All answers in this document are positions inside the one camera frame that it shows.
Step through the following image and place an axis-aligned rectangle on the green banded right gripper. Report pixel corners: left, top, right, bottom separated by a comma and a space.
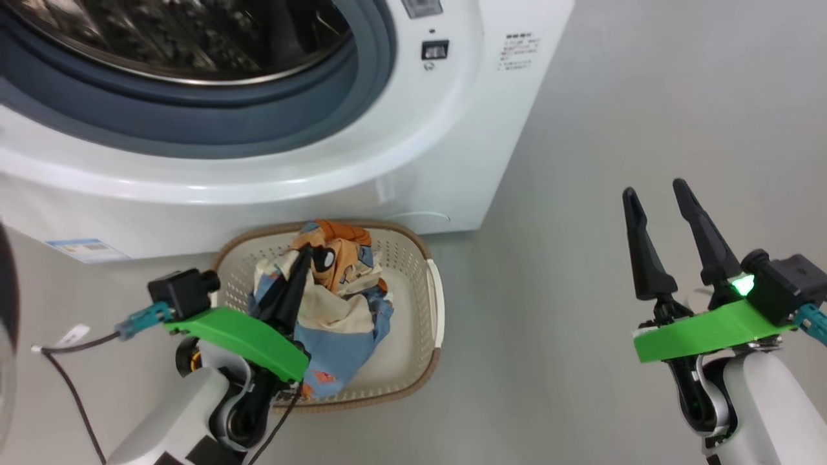
622, 179, 799, 364

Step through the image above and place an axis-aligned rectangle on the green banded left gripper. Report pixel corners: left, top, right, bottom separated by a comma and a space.
165, 247, 315, 383

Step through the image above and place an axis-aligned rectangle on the blue cream orange patterned garment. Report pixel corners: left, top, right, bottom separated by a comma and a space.
249, 220, 396, 400

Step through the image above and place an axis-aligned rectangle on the black round glass washer door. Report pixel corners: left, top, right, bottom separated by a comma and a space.
0, 223, 20, 453

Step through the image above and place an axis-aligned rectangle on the cream perforated laundry basket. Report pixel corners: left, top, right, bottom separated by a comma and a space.
212, 220, 446, 414

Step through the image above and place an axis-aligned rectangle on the white front-load washing machine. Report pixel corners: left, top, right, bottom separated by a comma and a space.
0, 0, 576, 262

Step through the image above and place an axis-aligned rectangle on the grey rubber door gasket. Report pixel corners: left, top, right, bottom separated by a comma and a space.
0, 0, 398, 160

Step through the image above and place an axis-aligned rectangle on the blue white energy label sticker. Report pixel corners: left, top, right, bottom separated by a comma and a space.
45, 237, 131, 265

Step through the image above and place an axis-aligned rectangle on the perforated steel washer drum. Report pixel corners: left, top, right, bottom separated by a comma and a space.
0, 0, 353, 86

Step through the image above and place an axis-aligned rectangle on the grey warning label sticker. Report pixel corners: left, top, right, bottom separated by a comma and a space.
401, 0, 444, 19

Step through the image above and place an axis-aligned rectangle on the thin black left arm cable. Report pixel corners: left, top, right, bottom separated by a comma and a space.
247, 381, 304, 465

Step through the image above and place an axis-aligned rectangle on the left camera cable teal plug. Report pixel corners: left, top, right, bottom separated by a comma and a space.
31, 302, 173, 465

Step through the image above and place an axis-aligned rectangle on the camera cable teal plug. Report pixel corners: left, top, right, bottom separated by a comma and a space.
31, 302, 173, 465
793, 304, 827, 347

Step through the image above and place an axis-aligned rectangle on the right camera cable teal plug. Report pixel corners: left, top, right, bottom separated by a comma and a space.
793, 304, 827, 347

